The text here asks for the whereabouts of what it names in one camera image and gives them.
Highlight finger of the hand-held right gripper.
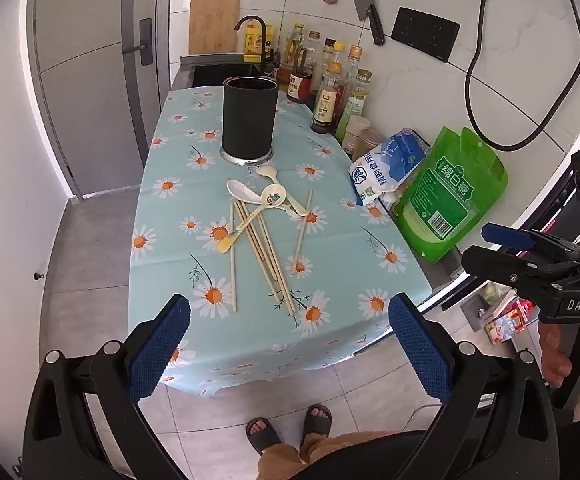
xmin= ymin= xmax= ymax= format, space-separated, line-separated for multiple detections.
xmin=460 ymin=245 xmax=580 ymax=306
xmin=481 ymin=222 xmax=580 ymax=261

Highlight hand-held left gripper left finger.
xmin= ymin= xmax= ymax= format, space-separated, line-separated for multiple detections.
xmin=22 ymin=294 xmax=193 ymax=480

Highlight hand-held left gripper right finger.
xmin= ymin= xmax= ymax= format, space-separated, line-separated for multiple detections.
xmin=387 ymin=292 xmax=561 ymax=480

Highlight pile of bamboo chopsticks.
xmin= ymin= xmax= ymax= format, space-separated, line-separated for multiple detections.
xmin=229 ymin=201 xmax=297 ymax=316

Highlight bamboo chopstick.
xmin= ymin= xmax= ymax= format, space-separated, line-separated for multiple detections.
xmin=295 ymin=189 xmax=314 ymax=262

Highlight white ceramic spoon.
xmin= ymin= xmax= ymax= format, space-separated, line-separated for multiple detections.
xmin=226 ymin=179 xmax=271 ymax=206

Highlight cartoon print spoon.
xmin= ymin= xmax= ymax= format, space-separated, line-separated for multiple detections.
xmin=218 ymin=183 xmax=288 ymax=254

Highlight cream ceramic spoon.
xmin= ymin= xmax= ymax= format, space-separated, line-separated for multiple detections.
xmin=255 ymin=164 xmax=312 ymax=217

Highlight black utensil holder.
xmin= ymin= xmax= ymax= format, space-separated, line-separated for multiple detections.
xmin=219 ymin=75 xmax=278 ymax=167

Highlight person's right hand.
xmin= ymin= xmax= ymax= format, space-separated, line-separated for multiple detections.
xmin=537 ymin=317 xmax=580 ymax=423

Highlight green sugar bag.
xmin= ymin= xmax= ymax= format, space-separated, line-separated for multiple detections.
xmin=394 ymin=126 xmax=510 ymax=265

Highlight colourful printed packet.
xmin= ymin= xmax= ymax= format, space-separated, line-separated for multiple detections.
xmin=485 ymin=310 xmax=526 ymax=346

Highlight daisy print tablecloth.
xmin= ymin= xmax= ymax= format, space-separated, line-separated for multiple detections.
xmin=129 ymin=85 xmax=433 ymax=401

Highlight person's left foot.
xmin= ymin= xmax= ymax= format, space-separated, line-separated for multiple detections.
xmin=246 ymin=417 xmax=283 ymax=456

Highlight white blue salt bag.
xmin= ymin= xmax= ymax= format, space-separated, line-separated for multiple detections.
xmin=348 ymin=129 xmax=428 ymax=207

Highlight brown lid jar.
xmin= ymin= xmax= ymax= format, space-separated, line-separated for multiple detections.
xmin=352 ymin=127 xmax=386 ymax=161

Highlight person's tan shorts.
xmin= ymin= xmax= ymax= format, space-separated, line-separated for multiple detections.
xmin=257 ymin=430 xmax=401 ymax=480

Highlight white lid spice jar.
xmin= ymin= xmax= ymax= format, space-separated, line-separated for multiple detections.
xmin=344 ymin=115 xmax=372 ymax=153

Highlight dark sauce bottle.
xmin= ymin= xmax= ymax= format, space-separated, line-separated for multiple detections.
xmin=311 ymin=61 xmax=345 ymax=136

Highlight ribbed gold cap bottle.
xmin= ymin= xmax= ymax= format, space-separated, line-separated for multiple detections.
xmin=342 ymin=45 xmax=364 ymax=111

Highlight large soy sauce bottle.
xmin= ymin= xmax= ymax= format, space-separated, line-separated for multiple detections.
xmin=286 ymin=57 xmax=315 ymax=105

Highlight clear bottle gold cap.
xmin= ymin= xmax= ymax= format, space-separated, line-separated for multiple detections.
xmin=304 ymin=30 xmax=323 ymax=91

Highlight large amber oil bottle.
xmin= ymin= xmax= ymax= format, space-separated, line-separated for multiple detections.
xmin=276 ymin=52 xmax=293 ymax=86

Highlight grey door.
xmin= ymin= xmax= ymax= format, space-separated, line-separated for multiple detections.
xmin=25 ymin=0 xmax=171 ymax=201

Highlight black sink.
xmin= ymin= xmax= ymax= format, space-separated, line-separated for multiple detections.
xmin=190 ymin=60 xmax=261 ymax=88

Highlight green label oil bottle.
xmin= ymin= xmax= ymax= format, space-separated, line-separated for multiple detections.
xmin=284 ymin=22 xmax=307 ymax=68

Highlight black faucet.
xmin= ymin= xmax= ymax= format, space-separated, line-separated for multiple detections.
xmin=234 ymin=15 xmax=268 ymax=77

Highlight yellow dish soap jug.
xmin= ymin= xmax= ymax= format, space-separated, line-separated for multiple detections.
xmin=242 ymin=19 xmax=267 ymax=63

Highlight wooden cutting board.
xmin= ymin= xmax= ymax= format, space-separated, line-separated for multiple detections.
xmin=188 ymin=0 xmax=242 ymax=56

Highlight black wall outlet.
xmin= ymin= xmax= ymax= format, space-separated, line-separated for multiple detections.
xmin=390 ymin=6 xmax=462 ymax=63

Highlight black door handle lock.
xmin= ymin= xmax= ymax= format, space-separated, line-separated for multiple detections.
xmin=121 ymin=17 xmax=154 ymax=67

